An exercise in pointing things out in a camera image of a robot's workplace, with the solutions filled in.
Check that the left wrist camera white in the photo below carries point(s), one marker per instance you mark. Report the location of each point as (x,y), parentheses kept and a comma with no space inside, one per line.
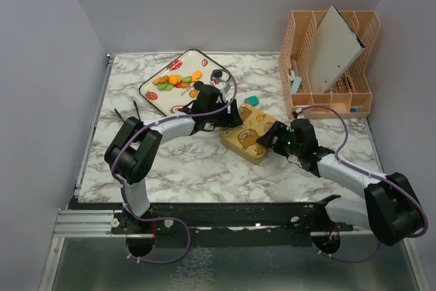
(223,86)

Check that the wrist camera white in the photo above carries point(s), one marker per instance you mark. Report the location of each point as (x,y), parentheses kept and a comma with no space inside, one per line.
(223,86)
(297,112)

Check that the green grey eraser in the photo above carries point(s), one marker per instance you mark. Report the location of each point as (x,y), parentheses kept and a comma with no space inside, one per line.
(252,101)

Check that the green cookie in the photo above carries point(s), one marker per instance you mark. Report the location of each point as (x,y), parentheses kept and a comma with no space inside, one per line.
(186,79)

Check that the white grey notebook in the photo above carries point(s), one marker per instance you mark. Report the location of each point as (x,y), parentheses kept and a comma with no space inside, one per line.
(335,47)

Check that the peach plastic desk organizer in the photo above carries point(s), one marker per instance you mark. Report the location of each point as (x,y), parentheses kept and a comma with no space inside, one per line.
(350,96)

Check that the strawberry pattern white tray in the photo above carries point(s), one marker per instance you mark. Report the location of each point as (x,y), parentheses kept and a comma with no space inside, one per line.
(166,92)

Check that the light blue eraser in organizer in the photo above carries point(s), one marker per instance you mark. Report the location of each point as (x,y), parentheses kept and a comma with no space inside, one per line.
(296,84)

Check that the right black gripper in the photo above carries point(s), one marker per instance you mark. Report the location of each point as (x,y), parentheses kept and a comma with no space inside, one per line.
(278,129)

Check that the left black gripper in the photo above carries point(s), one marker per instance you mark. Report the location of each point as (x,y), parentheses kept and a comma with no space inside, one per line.
(232,119)

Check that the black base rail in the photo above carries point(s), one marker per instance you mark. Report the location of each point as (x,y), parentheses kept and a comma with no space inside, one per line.
(180,225)

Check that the gold cookie tin box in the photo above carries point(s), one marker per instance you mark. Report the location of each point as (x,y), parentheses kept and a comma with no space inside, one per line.
(245,145)

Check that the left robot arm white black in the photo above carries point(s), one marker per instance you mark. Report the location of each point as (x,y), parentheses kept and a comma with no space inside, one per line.
(132,152)

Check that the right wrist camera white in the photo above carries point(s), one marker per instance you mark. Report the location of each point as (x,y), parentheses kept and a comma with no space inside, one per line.
(297,112)

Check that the silver tin lid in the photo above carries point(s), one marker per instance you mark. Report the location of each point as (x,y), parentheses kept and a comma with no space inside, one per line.
(254,120)

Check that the orange cookie top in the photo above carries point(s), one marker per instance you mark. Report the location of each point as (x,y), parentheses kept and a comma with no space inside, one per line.
(196,76)

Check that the black sandwich cookie far right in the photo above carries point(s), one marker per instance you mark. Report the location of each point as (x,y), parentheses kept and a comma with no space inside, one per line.
(216,74)

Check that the yellow swirl butter cookie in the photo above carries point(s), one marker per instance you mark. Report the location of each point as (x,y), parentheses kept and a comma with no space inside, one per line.
(193,93)

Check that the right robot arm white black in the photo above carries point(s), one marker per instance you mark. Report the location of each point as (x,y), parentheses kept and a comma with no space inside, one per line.
(389,206)

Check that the metal tweezers black tips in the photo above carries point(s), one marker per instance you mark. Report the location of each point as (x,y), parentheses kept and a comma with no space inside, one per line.
(122,115)

